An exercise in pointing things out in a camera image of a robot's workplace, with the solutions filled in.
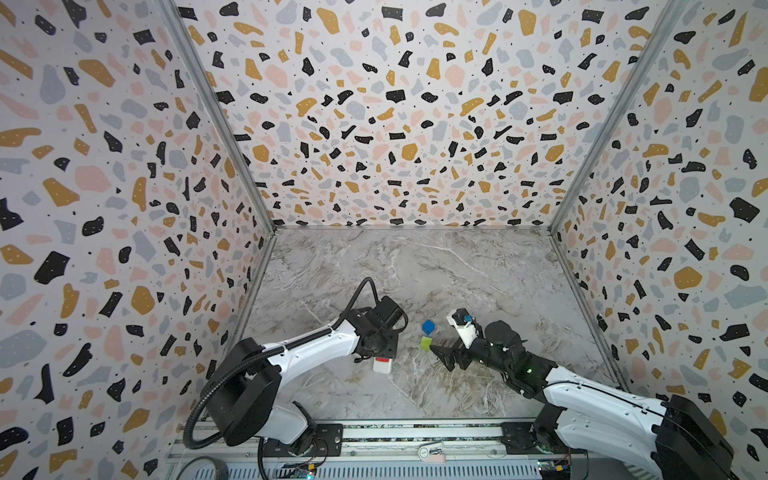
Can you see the aluminium corner post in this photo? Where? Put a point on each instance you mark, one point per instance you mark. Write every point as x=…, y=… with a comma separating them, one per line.
x=667, y=20
x=178, y=33

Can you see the white red remote control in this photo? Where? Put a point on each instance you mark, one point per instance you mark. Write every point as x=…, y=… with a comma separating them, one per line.
x=382, y=365

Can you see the aluminium corner post left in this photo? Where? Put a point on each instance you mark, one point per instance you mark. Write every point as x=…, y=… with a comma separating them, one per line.
x=178, y=33

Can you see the aluminium corner post right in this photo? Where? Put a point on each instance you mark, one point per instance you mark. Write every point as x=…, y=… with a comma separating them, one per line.
x=667, y=20

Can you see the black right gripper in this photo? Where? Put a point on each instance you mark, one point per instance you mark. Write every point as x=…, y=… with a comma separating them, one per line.
x=465, y=352

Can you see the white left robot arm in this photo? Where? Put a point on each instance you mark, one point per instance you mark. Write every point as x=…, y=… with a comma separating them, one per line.
x=239, y=401

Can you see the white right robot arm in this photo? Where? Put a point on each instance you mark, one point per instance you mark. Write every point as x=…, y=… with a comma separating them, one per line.
x=666, y=438

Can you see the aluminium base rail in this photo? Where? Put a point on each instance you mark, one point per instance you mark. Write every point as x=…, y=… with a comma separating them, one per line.
x=500, y=448

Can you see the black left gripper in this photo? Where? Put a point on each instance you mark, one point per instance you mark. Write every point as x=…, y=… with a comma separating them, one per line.
x=392, y=345

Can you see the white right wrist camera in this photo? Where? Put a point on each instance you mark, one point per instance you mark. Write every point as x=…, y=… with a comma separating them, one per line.
x=465, y=326

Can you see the blue cube block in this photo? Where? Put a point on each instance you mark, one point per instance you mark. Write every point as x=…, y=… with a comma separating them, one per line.
x=428, y=327

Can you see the green cube block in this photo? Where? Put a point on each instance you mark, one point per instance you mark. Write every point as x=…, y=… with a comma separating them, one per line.
x=426, y=343

